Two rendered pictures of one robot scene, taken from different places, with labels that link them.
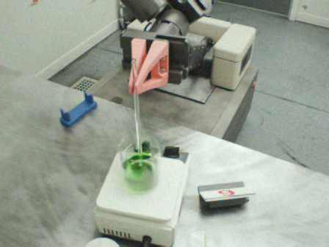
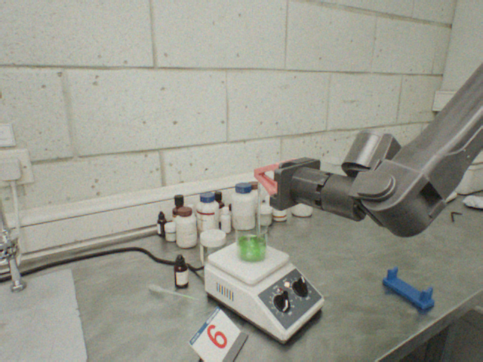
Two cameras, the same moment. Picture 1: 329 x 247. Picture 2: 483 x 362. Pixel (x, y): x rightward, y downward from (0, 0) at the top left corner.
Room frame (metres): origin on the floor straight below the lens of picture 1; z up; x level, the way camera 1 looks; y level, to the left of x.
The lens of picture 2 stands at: (0.60, -0.45, 1.16)
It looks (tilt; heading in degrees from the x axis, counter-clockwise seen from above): 18 degrees down; 121
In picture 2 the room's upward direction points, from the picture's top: straight up
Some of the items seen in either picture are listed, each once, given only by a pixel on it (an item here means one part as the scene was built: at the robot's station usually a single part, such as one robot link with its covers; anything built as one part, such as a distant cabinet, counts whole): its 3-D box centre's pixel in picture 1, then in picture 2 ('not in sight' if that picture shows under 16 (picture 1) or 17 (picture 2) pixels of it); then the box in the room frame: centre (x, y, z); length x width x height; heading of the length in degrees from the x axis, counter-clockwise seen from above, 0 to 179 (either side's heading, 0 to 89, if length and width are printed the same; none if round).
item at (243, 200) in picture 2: not in sight; (243, 205); (0.15, 0.31, 0.81); 0.07 x 0.07 x 0.13
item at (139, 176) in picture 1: (142, 163); (250, 239); (0.33, 0.03, 0.88); 0.07 x 0.06 x 0.08; 83
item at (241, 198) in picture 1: (225, 190); (219, 338); (0.36, -0.11, 0.77); 0.09 x 0.06 x 0.04; 96
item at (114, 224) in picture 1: (147, 187); (258, 282); (0.35, 0.03, 0.79); 0.22 x 0.13 x 0.08; 168
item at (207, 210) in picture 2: not in sight; (207, 213); (0.08, 0.22, 0.81); 0.06 x 0.06 x 0.11
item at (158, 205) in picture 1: (142, 184); (248, 258); (0.32, 0.03, 0.83); 0.12 x 0.12 x 0.01; 78
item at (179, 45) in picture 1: (159, 46); (310, 187); (0.45, 0.01, 1.01); 0.10 x 0.07 x 0.07; 74
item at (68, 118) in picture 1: (78, 107); (407, 285); (0.60, 0.20, 0.77); 0.10 x 0.03 x 0.04; 147
